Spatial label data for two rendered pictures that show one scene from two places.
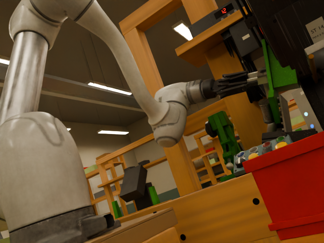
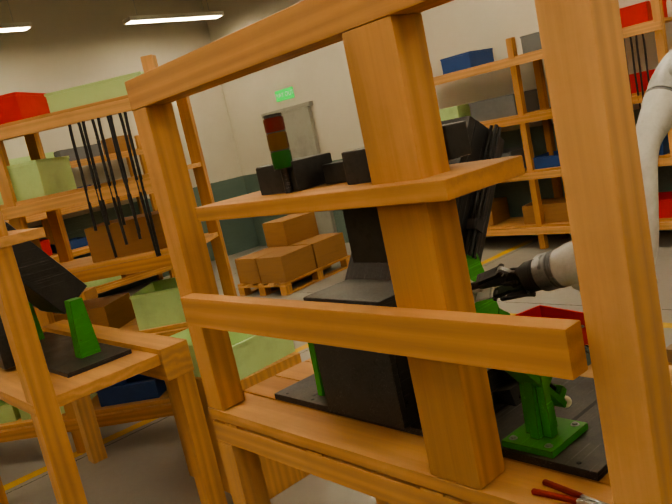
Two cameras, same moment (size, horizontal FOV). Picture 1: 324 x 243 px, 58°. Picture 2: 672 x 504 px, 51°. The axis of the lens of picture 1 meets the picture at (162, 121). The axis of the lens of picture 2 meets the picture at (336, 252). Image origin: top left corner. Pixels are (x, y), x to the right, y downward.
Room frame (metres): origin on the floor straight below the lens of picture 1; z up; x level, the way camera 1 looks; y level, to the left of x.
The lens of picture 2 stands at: (2.72, 0.03, 1.66)
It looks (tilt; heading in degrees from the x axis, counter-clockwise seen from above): 10 degrees down; 204
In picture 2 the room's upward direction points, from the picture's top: 12 degrees counter-clockwise
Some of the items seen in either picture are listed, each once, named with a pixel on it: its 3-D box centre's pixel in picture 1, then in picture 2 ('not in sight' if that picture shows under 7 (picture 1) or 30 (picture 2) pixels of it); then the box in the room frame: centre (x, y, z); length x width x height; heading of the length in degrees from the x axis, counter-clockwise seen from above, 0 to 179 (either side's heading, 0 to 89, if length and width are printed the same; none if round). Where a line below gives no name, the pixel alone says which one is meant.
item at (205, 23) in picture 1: (206, 27); (430, 144); (1.26, -0.35, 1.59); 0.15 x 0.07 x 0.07; 64
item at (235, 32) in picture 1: (256, 35); (389, 225); (1.17, -0.51, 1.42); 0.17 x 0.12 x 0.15; 64
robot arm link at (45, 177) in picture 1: (37, 166); not in sight; (0.58, 0.27, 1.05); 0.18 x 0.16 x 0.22; 55
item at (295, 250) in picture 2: not in sight; (290, 251); (-4.72, -3.86, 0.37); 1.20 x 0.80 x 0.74; 162
